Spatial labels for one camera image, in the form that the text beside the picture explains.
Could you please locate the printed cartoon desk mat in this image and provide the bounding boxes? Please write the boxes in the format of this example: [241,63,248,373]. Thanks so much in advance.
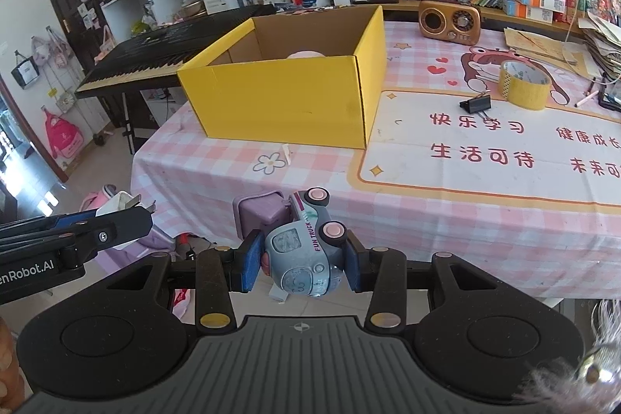
[347,36,621,213]

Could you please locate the blue toy truck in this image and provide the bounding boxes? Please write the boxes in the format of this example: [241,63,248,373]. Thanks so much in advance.
[233,187,352,301]

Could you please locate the black keyboard stand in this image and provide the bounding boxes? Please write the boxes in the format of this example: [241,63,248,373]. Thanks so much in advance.
[119,90,142,155]

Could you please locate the black white tote bag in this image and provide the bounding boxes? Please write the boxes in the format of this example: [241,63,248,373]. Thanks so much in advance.
[10,50,40,90]

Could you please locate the yellow tape roll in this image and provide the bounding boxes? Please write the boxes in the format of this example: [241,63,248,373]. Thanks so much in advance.
[499,60,553,111]

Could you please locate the person's left hand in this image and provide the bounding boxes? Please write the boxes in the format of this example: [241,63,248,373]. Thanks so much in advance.
[0,316,21,398]

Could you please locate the brown retro radio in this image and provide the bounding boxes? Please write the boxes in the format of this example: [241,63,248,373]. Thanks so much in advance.
[418,0,482,43]

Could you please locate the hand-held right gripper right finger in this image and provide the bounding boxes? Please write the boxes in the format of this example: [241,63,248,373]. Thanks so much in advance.
[342,237,520,331]

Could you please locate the black small device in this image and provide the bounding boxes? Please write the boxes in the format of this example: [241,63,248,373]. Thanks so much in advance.
[598,79,621,111]

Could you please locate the yellow cardboard box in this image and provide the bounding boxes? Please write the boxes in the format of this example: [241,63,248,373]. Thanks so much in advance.
[176,5,387,149]

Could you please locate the black electronic keyboard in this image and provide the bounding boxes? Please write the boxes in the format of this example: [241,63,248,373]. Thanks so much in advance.
[74,4,276,99]

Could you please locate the pink hanging bag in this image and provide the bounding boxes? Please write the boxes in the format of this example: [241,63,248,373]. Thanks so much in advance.
[94,26,117,61]

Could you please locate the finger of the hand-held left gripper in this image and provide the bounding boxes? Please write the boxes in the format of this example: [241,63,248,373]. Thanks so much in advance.
[0,206,155,269]
[0,210,106,233]

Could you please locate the grey furry pompom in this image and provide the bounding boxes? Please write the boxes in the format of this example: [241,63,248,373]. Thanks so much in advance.
[521,298,621,414]

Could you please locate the black binder clip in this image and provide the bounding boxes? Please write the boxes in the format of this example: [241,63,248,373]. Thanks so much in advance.
[459,93,493,117]

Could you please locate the pink hanging backpack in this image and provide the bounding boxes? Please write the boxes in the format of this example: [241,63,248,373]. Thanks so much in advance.
[43,108,81,160]

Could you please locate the stack of loose papers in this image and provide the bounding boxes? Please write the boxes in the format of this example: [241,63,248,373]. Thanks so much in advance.
[579,10,621,81]

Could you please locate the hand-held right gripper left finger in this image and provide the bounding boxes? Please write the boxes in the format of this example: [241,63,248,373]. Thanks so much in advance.
[99,230,267,332]

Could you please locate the desktop with pink checked cloth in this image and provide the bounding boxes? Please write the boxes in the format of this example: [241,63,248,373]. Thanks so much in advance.
[130,20,621,299]

